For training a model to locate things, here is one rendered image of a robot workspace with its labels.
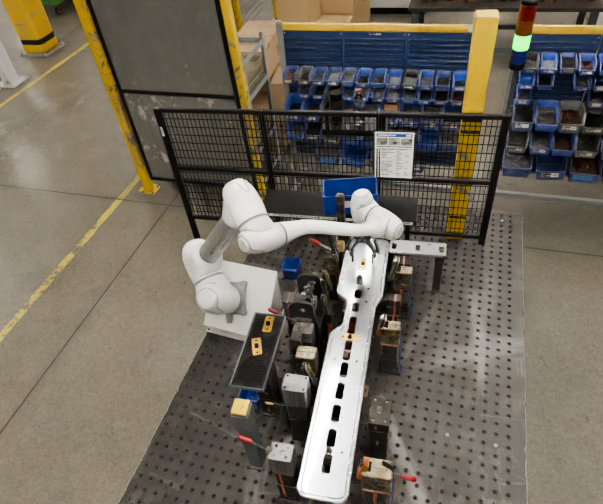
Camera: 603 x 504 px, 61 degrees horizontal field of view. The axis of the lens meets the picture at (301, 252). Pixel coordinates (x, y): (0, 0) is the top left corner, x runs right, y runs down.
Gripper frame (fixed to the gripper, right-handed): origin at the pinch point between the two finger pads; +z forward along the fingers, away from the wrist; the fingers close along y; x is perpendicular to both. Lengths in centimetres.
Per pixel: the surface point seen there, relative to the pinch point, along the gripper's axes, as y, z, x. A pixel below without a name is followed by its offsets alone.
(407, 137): 17, -37, 55
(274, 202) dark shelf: -57, 1, 42
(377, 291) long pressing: 9.3, 4.3, -17.8
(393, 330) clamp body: 19.0, 0.3, -43.2
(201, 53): -141, -35, 167
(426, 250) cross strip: 31.1, 4.4, 13.7
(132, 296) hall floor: -187, 104, 42
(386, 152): 6, -27, 54
